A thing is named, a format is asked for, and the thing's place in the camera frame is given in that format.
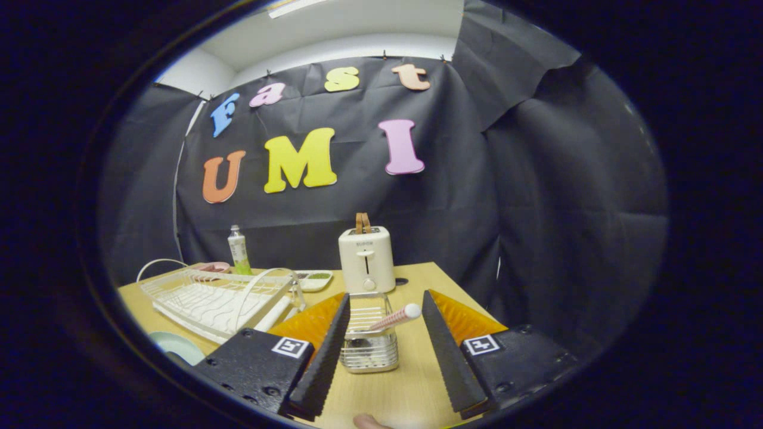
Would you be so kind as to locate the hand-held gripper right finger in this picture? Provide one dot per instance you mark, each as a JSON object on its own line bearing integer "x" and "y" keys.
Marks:
{"x": 456, "y": 369}

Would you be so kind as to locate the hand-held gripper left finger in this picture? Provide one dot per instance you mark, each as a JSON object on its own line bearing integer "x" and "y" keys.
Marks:
{"x": 319, "y": 369}

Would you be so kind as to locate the pale green plate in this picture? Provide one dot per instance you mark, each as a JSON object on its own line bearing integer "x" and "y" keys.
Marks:
{"x": 179, "y": 347}

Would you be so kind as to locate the pink plate with food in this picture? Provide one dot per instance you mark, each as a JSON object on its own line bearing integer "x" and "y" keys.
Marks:
{"x": 211, "y": 267}

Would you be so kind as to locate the white tray with food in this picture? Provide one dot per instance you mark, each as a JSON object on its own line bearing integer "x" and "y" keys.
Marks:
{"x": 316, "y": 281}

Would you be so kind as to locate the cream toaster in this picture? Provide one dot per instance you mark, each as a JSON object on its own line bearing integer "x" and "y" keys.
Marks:
{"x": 366, "y": 262}

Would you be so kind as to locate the green liquid clear bottle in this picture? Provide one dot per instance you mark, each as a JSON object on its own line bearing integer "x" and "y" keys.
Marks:
{"x": 238, "y": 250}

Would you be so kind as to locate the brown toast slice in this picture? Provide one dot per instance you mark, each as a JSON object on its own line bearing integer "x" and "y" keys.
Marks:
{"x": 363, "y": 221}

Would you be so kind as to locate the black backdrop cloth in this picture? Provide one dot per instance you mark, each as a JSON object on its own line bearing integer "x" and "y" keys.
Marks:
{"x": 566, "y": 208}

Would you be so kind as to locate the ceiling light panel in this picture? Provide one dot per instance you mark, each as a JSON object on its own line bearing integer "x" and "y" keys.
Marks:
{"x": 295, "y": 7}

